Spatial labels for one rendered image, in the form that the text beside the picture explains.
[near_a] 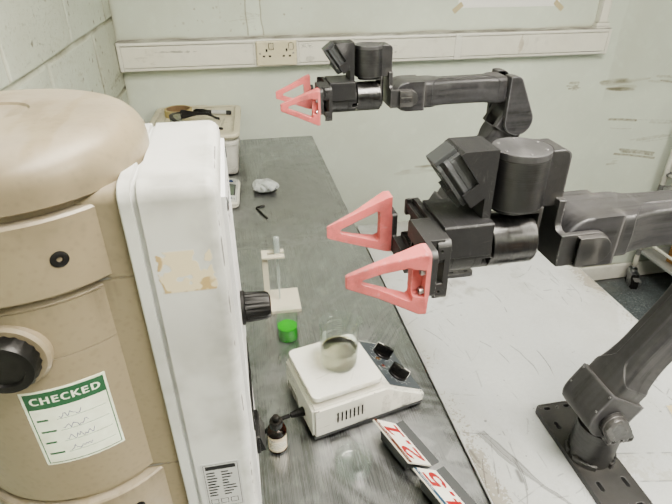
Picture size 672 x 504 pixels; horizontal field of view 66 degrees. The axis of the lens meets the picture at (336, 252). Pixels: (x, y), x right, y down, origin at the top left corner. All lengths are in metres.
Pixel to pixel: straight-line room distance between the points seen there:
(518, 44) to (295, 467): 1.87
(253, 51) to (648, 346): 1.62
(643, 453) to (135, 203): 0.88
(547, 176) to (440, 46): 1.66
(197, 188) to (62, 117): 0.06
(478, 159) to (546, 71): 1.97
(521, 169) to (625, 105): 2.23
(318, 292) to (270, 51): 1.09
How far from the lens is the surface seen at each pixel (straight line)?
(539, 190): 0.53
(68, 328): 0.21
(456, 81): 1.13
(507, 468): 0.87
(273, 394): 0.93
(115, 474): 0.26
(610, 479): 0.90
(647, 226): 0.64
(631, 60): 2.67
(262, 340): 1.04
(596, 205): 0.61
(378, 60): 1.06
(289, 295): 1.14
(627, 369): 0.79
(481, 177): 0.50
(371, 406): 0.86
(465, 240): 0.51
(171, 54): 2.02
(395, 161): 2.29
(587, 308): 1.23
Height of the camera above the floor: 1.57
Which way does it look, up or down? 31 degrees down
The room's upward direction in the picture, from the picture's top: straight up
